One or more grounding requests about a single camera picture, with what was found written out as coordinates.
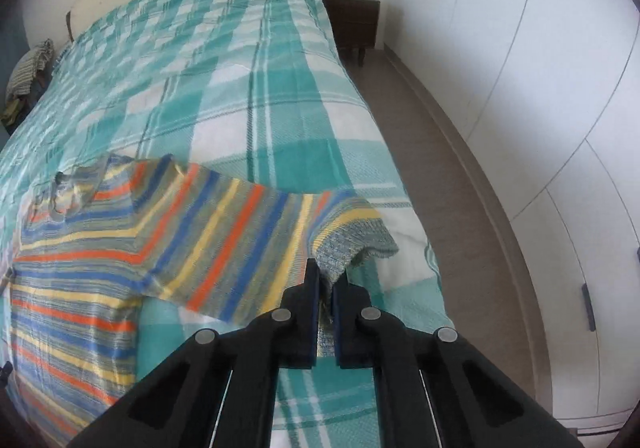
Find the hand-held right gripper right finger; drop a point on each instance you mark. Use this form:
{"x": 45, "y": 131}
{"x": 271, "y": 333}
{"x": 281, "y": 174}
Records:
{"x": 347, "y": 313}

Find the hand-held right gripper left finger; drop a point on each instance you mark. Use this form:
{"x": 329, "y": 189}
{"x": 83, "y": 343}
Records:
{"x": 305, "y": 308}

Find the striped knit sweater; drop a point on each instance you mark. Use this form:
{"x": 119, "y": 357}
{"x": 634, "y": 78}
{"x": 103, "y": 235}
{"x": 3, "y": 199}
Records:
{"x": 150, "y": 248}

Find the pile of checked clothes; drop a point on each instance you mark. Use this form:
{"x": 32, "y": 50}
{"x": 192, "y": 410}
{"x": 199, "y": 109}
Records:
{"x": 30, "y": 67}

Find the bed with teal plaid cover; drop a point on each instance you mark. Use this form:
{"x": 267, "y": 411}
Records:
{"x": 225, "y": 77}

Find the white wardrobe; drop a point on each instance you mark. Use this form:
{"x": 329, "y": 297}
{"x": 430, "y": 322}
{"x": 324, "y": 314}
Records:
{"x": 540, "y": 102}

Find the dark wooden nightstand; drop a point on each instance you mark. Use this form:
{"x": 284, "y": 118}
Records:
{"x": 352, "y": 22}

